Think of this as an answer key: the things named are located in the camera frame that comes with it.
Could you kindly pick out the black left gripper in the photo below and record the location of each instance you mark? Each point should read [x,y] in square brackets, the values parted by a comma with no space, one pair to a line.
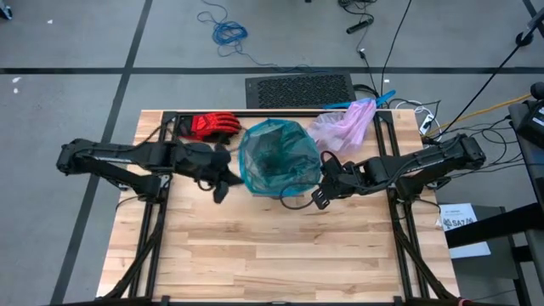
[202,161]

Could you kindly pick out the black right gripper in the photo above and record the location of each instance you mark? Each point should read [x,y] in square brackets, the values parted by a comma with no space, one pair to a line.
[340,180]

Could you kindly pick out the teal plastic trash bag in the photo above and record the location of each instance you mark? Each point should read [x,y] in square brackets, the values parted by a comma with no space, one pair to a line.
[276,157]

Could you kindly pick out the pink translucent trash bag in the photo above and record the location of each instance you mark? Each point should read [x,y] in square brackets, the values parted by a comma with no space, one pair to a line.
[344,127]

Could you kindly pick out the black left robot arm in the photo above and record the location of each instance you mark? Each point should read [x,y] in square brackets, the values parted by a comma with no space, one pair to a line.
[110,155]

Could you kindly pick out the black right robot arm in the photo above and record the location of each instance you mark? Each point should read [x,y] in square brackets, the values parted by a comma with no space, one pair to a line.
[425,163]

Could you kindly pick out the red black work glove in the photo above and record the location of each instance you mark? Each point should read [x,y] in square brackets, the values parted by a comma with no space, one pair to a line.
[214,123]

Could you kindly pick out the black perforated floor mat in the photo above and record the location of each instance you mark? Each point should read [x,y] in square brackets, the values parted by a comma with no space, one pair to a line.
[297,90]

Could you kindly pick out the white power strip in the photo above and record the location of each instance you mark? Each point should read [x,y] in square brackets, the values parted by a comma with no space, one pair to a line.
[427,124]

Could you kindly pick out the white printed paper sheet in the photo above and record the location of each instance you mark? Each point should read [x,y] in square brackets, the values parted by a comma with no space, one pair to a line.
[457,212]

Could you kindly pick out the black desk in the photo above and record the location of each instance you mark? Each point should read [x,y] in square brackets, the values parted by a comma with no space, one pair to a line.
[489,227]

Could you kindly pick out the black power strip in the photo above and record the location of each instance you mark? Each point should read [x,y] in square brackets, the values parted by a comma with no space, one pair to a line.
[360,26]

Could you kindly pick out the black tripod stand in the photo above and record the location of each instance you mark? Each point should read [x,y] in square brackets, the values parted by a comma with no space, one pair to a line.
[525,39]

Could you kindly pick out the black metal table frame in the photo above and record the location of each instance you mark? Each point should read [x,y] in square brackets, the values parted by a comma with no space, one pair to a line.
[276,113]

